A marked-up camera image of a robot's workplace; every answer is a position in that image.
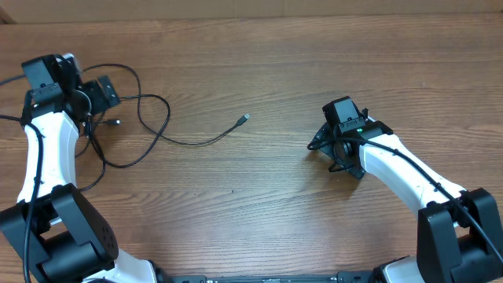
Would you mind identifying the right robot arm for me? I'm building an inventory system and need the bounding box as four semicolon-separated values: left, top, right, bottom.
307;97;502;283

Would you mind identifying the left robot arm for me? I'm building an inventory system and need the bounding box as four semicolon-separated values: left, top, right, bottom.
1;53;170;282

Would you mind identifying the black usb cable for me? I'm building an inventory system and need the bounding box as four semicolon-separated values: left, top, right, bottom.
82;63;252;147
76;94;171;193

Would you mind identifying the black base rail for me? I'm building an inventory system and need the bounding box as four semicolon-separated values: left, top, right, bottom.
169;270;380;283

